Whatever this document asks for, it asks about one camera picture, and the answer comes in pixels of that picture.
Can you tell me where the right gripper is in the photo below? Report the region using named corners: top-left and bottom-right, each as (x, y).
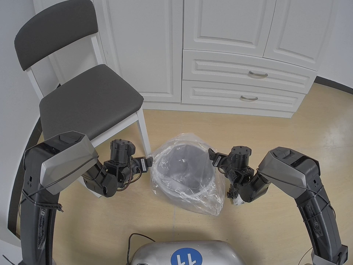
top-left (213, 153), bottom-right (235, 175)

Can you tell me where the white chair with grey cushions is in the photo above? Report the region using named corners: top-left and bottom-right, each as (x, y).
top-left (14, 0), bottom-right (153, 198)

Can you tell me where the clear plastic bag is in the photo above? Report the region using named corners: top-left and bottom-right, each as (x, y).
top-left (149, 132), bottom-right (224, 217)

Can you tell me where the white trash bin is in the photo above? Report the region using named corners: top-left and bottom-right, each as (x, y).
top-left (154, 141), bottom-right (217, 204)

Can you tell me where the black cable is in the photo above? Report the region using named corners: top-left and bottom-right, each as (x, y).
top-left (126, 233), bottom-right (156, 264)

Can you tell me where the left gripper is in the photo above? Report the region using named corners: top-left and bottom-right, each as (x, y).
top-left (129, 157), bottom-right (147, 176)

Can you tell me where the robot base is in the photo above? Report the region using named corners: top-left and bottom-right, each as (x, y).
top-left (132, 240), bottom-right (243, 265)

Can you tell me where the white wardrobe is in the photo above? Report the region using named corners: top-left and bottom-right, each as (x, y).
top-left (31, 0), bottom-right (338, 119)

